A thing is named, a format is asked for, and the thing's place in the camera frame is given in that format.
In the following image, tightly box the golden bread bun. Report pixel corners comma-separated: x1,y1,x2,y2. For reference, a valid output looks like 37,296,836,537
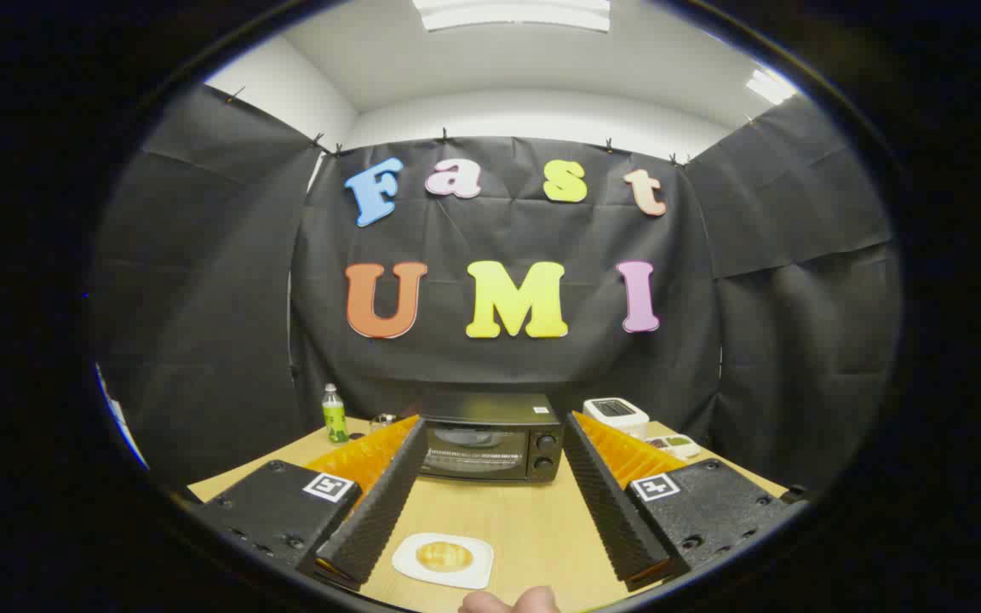
416,541,474,573

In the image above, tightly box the black toaster oven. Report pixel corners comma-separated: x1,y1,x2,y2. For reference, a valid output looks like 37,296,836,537
418,392,565,484

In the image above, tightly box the white pop-up toaster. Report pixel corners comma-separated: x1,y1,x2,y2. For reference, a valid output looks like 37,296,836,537
582,397,651,439

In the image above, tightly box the white square plate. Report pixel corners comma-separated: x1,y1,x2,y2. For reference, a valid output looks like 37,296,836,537
392,532,495,591

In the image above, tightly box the small ceiling light panel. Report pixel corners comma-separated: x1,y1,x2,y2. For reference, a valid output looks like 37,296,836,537
744,68,800,106

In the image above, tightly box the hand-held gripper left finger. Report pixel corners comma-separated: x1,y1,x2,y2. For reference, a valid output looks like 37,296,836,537
188,415,430,593

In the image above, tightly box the white compartment snack tray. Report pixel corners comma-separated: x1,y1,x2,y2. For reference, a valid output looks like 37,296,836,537
645,434,703,461

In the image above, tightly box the large ceiling light panel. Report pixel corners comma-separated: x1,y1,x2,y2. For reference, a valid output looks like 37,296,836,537
412,0,612,34

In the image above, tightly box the green label drink bottle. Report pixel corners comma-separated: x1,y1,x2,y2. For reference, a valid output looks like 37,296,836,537
322,383,350,444

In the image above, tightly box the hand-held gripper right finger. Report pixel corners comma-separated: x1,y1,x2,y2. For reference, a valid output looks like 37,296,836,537
563,411,806,593

